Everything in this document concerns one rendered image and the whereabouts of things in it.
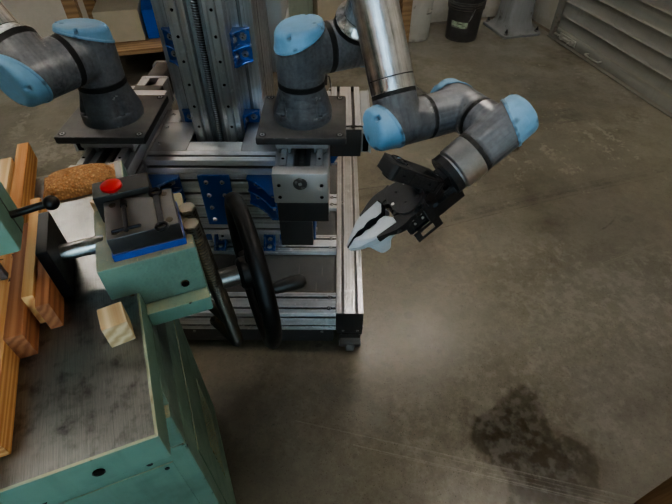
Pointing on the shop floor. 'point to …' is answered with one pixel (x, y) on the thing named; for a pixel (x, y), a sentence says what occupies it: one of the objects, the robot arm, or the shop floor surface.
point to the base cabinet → (155, 472)
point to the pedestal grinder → (513, 19)
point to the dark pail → (464, 19)
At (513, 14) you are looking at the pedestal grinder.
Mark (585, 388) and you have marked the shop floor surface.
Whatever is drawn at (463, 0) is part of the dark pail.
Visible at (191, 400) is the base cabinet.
